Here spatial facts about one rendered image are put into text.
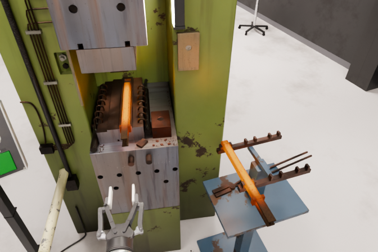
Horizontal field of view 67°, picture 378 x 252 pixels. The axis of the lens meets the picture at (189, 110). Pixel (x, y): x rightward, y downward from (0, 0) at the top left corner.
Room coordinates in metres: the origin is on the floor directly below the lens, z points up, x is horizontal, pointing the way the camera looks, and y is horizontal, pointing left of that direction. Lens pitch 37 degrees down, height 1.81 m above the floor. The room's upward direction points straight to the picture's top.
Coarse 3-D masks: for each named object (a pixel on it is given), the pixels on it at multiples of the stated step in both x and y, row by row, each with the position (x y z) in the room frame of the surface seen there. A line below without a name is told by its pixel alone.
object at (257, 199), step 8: (224, 144) 0.89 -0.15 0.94; (232, 152) 0.84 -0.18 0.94; (232, 160) 0.80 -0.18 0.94; (240, 168) 0.76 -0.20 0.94; (240, 176) 0.73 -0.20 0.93; (248, 176) 0.72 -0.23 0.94; (248, 184) 0.68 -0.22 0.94; (248, 192) 0.66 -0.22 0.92; (256, 192) 0.65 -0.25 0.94; (256, 200) 0.61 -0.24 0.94; (256, 208) 0.60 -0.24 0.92; (264, 208) 0.58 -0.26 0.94; (264, 216) 0.55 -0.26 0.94; (272, 216) 0.55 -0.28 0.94; (272, 224) 0.53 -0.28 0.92
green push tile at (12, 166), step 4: (4, 152) 0.74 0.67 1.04; (8, 152) 0.74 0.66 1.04; (0, 156) 0.73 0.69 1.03; (4, 156) 0.73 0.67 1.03; (8, 156) 0.74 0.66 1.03; (0, 160) 0.72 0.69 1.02; (4, 160) 0.72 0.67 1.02; (8, 160) 0.73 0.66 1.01; (12, 160) 0.73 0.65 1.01; (0, 164) 0.71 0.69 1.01; (4, 164) 0.71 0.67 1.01; (8, 164) 0.72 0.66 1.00; (12, 164) 0.72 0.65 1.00; (0, 168) 0.70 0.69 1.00; (4, 168) 0.71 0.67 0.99; (8, 168) 0.71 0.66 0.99; (12, 168) 0.71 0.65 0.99; (16, 168) 0.72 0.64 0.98; (0, 172) 0.69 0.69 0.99; (4, 172) 0.70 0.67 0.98
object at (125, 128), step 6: (126, 84) 1.26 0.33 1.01; (126, 90) 1.21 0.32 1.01; (126, 96) 1.15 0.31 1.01; (126, 102) 1.10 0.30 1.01; (126, 108) 1.06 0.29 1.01; (126, 114) 1.01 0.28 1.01; (126, 120) 0.97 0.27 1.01; (120, 126) 0.92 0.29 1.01; (126, 126) 0.92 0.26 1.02; (120, 132) 0.92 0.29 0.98; (126, 132) 0.88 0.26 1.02; (126, 138) 0.84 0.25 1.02; (126, 144) 0.84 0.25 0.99
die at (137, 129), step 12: (108, 84) 1.30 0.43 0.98; (120, 84) 1.29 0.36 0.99; (132, 84) 1.27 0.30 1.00; (108, 96) 1.19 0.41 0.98; (120, 96) 1.18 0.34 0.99; (132, 96) 1.17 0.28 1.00; (108, 108) 1.09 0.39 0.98; (120, 108) 1.07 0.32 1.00; (132, 108) 1.08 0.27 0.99; (108, 120) 0.99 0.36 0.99; (120, 120) 0.98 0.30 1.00; (132, 120) 0.99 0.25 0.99; (108, 132) 0.93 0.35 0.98; (132, 132) 0.94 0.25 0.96
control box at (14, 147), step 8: (0, 104) 0.84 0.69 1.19; (0, 112) 0.82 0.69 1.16; (0, 120) 0.81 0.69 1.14; (8, 120) 0.84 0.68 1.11; (0, 128) 0.79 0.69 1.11; (8, 128) 0.80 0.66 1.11; (0, 136) 0.77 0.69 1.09; (8, 136) 0.78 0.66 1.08; (0, 144) 0.76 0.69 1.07; (8, 144) 0.77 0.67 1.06; (16, 144) 0.78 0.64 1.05; (0, 152) 0.74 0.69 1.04; (16, 152) 0.76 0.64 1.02; (16, 160) 0.74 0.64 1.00; (24, 160) 0.75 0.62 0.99; (24, 168) 0.73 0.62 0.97; (0, 176) 0.69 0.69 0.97; (8, 176) 0.70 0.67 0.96
